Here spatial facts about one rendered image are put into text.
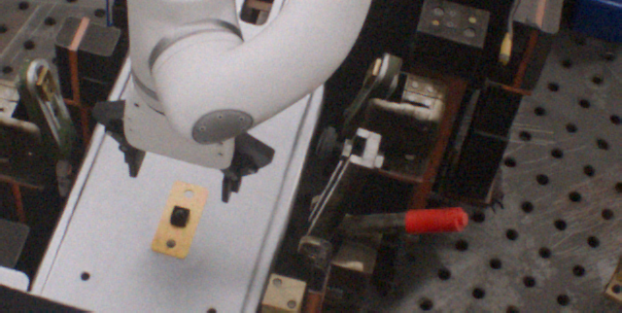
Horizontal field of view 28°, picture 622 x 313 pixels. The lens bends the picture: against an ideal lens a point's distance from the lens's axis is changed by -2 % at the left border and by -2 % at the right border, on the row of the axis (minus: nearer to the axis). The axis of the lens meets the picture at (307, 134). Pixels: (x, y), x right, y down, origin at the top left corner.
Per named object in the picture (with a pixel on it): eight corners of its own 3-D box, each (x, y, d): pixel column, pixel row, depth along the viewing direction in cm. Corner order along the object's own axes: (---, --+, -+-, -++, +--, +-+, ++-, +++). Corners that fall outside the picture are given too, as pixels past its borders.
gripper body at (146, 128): (253, 52, 108) (248, 124, 118) (138, 23, 109) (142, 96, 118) (227, 122, 104) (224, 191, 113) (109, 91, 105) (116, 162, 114)
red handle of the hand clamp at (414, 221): (313, 202, 123) (465, 192, 115) (324, 215, 124) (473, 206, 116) (302, 239, 120) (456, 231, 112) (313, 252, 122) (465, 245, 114)
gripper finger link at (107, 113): (173, 102, 112) (178, 137, 116) (91, 84, 113) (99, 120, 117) (169, 113, 111) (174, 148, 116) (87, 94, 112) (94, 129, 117)
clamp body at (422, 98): (330, 218, 164) (368, 43, 133) (416, 241, 164) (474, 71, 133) (313, 279, 159) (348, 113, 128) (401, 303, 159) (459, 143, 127)
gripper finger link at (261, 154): (279, 133, 111) (272, 165, 116) (194, 108, 112) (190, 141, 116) (275, 144, 111) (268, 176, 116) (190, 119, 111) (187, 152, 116)
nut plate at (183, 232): (174, 180, 130) (174, 174, 129) (210, 190, 130) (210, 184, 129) (149, 250, 126) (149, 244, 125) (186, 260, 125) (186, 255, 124)
